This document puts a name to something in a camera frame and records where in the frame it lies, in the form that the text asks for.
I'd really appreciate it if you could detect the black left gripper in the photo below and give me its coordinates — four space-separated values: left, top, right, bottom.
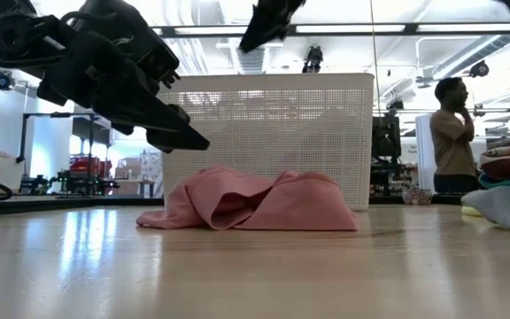
37 33 211 154

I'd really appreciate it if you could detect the pink garment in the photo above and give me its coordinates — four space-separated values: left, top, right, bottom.
135 164 361 232

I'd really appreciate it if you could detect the small floral patterned cloth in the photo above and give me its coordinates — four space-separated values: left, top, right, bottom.
403 186 433 206

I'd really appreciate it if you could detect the maroon garment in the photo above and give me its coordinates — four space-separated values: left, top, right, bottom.
480 152 510 181

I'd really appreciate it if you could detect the teal garment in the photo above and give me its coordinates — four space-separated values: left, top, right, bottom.
478 173 510 191

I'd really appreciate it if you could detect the grey-blue garment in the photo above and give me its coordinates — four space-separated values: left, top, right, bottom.
460 183 510 236

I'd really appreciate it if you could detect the black background floor equipment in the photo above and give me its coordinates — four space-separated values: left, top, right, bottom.
19 170 119 197

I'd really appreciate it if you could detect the white perforated plastic basket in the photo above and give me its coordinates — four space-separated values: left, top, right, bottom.
157 73 375 213

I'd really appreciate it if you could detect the black background machine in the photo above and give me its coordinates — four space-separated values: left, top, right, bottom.
372 113 402 165

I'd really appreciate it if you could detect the person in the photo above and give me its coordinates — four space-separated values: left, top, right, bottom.
429 77 480 195

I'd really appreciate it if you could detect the black overhead camera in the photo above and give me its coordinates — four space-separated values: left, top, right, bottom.
301 43 325 74

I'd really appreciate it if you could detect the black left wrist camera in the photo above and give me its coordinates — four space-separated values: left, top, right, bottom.
62 0 182 89

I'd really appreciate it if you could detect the black ceiling camera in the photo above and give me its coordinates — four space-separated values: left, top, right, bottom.
469 59 491 79
0 70 17 92

